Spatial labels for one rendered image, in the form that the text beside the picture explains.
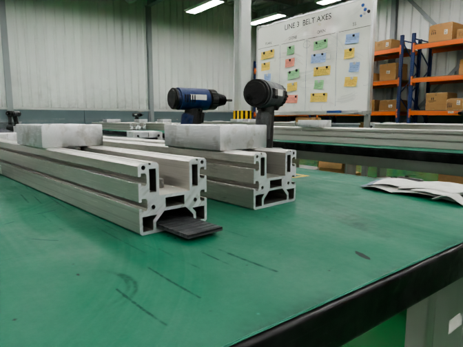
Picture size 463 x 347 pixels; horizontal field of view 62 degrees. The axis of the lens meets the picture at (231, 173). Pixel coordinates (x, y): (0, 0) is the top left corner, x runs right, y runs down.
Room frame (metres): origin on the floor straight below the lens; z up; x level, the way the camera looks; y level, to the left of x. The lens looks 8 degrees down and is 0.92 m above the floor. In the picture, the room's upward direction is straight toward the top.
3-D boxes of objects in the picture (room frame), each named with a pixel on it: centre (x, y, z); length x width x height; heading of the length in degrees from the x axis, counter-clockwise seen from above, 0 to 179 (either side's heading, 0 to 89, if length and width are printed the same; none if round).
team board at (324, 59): (4.02, -0.78, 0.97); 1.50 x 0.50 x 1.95; 37
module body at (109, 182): (0.76, 0.34, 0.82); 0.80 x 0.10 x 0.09; 43
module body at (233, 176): (0.89, 0.20, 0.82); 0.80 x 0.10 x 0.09; 43
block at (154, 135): (1.24, 0.29, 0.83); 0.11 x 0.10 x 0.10; 117
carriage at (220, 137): (0.71, 0.03, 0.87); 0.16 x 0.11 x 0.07; 43
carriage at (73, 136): (0.76, 0.34, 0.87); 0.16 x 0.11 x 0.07; 43
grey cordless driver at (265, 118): (0.91, -0.09, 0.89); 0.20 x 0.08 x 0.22; 154
